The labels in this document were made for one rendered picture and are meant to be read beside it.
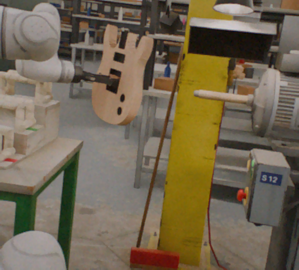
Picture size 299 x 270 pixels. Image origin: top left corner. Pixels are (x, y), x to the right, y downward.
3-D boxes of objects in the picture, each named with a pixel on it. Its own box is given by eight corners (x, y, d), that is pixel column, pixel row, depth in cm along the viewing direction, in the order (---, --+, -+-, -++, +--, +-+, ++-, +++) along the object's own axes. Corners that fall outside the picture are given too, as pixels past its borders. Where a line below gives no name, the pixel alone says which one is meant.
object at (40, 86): (44, 103, 189) (45, 81, 187) (40, 104, 186) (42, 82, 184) (36, 102, 190) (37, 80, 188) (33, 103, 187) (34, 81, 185)
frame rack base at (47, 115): (58, 137, 202) (61, 101, 198) (44, 146, 187) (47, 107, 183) (0, 128, 206) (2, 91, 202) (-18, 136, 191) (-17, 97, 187)
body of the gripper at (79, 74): (63, 80, 183) (84, 83, 189) (72, 84, 177) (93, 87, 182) (67, 62, 182) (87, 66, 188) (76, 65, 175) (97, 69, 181)
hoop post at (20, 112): (25, 130, 176) (26, 107, 174) (21, 132, 173) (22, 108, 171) (17, 129, 176) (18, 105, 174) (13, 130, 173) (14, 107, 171)
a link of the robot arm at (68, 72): (59, 84, 173) (73, 86, 177) (63, 61, 172) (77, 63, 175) (50, 80, 180) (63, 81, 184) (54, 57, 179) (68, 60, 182)
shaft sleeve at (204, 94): (246, 99, 170) (247, 94, 167) (246, 105, 168) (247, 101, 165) (198, 93, 172) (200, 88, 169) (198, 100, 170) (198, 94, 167)
